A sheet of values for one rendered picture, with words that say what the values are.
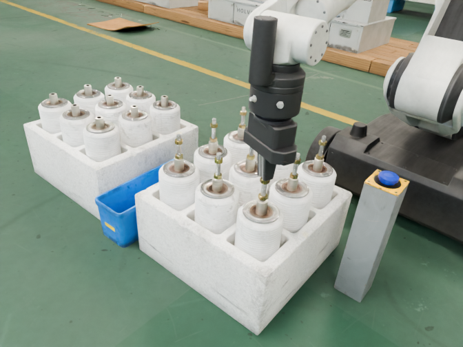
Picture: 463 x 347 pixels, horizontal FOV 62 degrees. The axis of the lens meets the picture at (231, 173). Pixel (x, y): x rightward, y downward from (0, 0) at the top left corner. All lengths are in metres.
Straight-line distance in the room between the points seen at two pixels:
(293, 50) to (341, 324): 0.62
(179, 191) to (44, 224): 0.47
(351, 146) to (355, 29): 1.72
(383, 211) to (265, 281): 0.28
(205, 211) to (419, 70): 0.59
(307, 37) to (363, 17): 2.35
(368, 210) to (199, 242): 0.36
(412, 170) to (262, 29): 0.74
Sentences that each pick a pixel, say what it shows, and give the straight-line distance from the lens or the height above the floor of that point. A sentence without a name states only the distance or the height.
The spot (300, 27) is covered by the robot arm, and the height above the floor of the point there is 0.62.
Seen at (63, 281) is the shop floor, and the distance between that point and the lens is 1.03.
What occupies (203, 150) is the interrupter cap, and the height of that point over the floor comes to 0.25.
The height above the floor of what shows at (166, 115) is 0.24.
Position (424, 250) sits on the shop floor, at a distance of 1.23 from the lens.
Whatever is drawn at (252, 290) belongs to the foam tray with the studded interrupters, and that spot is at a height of 0.12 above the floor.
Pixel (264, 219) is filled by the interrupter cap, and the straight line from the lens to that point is 0.76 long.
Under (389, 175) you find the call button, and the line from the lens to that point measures 0.84.
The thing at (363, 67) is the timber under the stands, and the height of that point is 0.03.
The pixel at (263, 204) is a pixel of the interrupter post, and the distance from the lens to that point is 0.76.
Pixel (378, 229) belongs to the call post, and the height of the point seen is 0.22.
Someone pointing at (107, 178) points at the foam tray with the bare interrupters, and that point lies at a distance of 1.10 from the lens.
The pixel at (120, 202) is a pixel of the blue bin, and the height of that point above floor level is 0.07.
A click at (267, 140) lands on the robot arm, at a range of 0.66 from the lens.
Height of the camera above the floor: 0.72
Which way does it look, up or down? 32 degrees down
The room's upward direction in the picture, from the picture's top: 4 degrees clockwise
